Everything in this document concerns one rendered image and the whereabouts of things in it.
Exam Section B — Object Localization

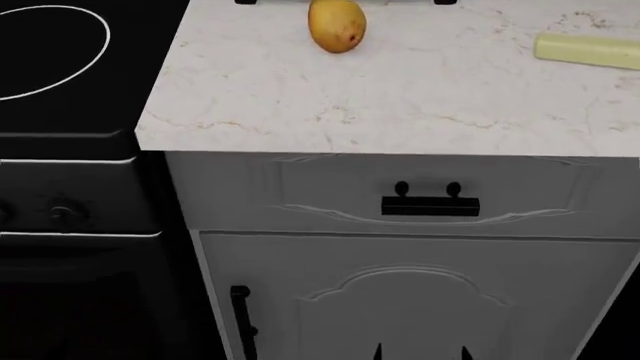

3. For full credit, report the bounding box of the white cabinet door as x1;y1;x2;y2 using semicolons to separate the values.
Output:
197;229;640;360

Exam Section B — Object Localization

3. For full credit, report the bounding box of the white drawer front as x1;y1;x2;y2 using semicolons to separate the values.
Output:
165;150;640;240

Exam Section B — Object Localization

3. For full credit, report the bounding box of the black drawer handle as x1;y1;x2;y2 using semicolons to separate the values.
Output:
380;180;481;218

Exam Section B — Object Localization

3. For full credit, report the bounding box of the black stove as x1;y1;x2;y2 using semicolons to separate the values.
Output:
0;0;224;360

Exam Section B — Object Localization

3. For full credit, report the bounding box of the pale yellow stick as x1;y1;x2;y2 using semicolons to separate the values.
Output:
533;32;640;72

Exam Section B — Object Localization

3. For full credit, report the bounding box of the white kitchen cabinet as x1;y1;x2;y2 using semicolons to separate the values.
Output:
163;150;640;360

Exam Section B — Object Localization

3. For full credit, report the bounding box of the yellow mango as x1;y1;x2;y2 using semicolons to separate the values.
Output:
307;0;368;54

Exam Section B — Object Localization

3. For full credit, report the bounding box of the black stove knob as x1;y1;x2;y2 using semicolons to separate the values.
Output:
46;197;84;231

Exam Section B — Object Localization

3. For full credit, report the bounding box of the black door handle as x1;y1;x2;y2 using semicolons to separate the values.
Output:
229;285;260;360

